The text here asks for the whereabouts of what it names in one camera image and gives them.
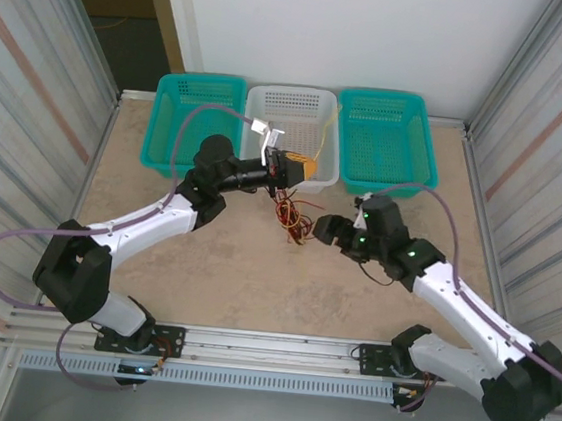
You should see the thin black wire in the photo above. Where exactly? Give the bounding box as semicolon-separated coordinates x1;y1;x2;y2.
277;198;316;245

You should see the wooden door frame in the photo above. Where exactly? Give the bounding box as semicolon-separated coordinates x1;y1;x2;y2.
128;0;193;75

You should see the white perforated plastic basket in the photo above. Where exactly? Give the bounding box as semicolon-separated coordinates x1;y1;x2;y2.
235;80;349;199

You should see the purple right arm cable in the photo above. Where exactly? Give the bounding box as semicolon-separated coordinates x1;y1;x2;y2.
363;179;562;421

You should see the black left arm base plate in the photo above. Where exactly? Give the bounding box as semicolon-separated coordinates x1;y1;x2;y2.
93;318;187;361

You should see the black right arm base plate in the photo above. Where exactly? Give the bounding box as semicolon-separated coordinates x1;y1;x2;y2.
354;341;451;385

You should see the teal perforated plastic basket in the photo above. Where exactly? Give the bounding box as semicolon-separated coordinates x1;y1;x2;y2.
137;66;251;188
327;84;449;205

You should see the thin black camera cable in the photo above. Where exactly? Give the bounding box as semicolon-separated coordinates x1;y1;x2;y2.
356;256;400;288

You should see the aluminium mounting rail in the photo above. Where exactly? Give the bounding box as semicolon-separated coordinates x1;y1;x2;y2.
5;305;543;399

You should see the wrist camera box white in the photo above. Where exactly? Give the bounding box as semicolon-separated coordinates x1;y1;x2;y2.
246;116;287;167
351;191;377;231

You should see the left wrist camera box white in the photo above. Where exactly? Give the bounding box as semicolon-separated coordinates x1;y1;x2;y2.
246;116;287;167

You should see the grey slotted cable duct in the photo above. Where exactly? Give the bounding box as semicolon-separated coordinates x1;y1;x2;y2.
17;343;398;407

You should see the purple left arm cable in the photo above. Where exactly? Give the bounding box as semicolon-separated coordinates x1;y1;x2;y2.
0;81;257;405

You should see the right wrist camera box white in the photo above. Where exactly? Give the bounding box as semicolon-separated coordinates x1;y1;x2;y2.
351;191;377;231

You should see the thin orange cord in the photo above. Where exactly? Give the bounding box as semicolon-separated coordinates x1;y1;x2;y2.
92;13;131;35

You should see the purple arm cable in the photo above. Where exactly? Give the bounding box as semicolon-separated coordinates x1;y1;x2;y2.
363;179;562;421
0;81;257;405

